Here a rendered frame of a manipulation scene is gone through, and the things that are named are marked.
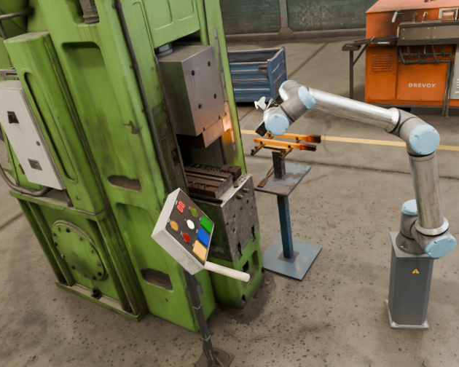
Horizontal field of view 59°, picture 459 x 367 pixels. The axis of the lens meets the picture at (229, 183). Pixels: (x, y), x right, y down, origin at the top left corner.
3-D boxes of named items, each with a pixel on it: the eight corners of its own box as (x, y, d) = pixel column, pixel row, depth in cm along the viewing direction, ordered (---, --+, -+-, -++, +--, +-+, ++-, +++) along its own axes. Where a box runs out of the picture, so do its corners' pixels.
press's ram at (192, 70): (233, 108, 242) (222, 40, 222) (197, 136, 215) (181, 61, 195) (178, 105, 263) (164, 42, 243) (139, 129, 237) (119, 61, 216)
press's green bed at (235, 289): (267, 276, 309) (259, 228, 285) (242, 312, 283) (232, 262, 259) (207, 258, 337) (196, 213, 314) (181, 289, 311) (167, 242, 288)
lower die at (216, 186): (233, 183, 256) (231, 172, 251) (216, 201, 242) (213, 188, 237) (181, 174, 277) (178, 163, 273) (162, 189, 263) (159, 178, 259)
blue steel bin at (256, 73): (289, 90, 660) (286, 45, 623) (274, 108, 599) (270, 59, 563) (223, 91, 709) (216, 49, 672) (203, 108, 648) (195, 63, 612)
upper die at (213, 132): (224, 132, 238) (221, 118, 233) (205, 148, 224) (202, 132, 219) (169, 127, 259) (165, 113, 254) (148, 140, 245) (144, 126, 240)
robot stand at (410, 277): (420, 302, 267) (428, 231, 237) (428, 329, 249) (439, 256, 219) (385, 301, 272) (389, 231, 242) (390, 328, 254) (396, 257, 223)
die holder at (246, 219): (260, 228, 285) (252, 173, 263) (233, 263, 259) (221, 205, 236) (196, 212, 314) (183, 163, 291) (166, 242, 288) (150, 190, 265)
